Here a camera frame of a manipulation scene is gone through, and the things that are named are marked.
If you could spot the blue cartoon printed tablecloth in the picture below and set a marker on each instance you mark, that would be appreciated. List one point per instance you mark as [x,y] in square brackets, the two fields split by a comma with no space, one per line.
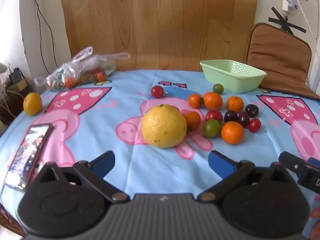
[100,130]

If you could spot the yellow lemon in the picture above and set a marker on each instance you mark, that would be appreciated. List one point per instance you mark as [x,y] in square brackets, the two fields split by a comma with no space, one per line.
[32,103]

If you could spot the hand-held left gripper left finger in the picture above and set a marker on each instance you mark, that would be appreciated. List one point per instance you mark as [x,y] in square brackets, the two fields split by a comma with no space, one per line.
[105,163]

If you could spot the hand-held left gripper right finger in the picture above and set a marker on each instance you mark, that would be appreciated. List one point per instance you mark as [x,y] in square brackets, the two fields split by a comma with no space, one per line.
[220,163]

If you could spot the large yellow grapefruit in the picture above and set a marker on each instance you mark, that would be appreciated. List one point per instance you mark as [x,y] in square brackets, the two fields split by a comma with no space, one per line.
[163,126]

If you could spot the red tomato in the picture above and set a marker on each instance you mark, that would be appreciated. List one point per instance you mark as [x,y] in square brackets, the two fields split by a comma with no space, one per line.
[254,125]
[157,91]
[213,115]

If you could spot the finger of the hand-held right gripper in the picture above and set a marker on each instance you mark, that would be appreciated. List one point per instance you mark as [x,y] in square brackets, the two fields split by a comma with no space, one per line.
[288,160]
[315,160]

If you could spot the large green tomato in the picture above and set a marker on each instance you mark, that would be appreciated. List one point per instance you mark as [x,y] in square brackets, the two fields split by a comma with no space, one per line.
[211,128]

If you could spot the smartphone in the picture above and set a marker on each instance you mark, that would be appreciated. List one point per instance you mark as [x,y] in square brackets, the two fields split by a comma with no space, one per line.
[27,155]

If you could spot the brown seat cushion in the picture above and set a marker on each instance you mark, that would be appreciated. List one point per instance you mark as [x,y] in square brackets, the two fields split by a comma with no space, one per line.
[280,60]

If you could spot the wooden board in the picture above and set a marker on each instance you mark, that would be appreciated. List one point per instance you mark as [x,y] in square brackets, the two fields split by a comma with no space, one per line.
[160,25]

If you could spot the dark purple plum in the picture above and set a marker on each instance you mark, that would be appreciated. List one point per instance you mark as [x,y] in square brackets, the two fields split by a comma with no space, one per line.
[230,116]
[243,120]
[252,110]

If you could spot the green plastic basket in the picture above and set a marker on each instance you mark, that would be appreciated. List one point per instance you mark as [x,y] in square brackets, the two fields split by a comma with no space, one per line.
[232,76]

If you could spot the black tape cross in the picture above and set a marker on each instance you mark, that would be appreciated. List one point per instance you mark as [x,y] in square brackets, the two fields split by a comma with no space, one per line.
[287,21]

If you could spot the black charger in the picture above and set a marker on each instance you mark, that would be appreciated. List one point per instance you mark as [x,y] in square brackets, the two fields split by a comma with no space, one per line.
[15,75]

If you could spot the clear plastic bag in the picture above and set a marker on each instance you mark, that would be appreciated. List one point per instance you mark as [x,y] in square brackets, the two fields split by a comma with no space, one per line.
[80,70]

